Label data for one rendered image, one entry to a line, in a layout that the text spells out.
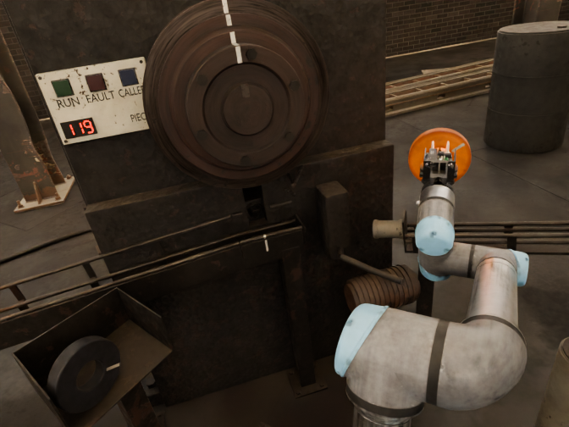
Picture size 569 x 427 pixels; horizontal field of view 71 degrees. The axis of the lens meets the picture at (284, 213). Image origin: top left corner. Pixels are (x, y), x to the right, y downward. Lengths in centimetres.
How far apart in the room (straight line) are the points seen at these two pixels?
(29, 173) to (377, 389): 361
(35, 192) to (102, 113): 287
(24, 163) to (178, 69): 303
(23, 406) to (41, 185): 226
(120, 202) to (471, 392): 100
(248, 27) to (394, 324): 71
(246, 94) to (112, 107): 39
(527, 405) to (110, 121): 162
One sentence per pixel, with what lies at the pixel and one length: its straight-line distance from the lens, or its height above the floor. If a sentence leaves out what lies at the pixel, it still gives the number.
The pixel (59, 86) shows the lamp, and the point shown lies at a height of 120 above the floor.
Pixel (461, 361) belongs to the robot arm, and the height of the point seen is 91.
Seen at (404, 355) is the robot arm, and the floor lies 91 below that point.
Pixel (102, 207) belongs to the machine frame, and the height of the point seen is 87.
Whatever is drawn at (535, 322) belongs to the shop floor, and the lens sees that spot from 205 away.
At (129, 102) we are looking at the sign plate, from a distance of 117.
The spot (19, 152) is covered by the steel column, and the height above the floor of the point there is 45.
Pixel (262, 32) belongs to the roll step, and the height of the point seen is 127.
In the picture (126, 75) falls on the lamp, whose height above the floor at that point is 120.
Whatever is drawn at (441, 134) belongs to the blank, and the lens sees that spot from 113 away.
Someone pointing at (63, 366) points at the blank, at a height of 74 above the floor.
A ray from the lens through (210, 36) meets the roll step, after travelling 98.
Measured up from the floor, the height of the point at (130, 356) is 60.
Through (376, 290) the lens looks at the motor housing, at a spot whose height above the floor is 52.
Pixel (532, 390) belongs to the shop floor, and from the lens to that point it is 179.
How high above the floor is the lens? 135
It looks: 29 degrees down
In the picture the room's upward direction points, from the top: 8 degrees counter-clockwise
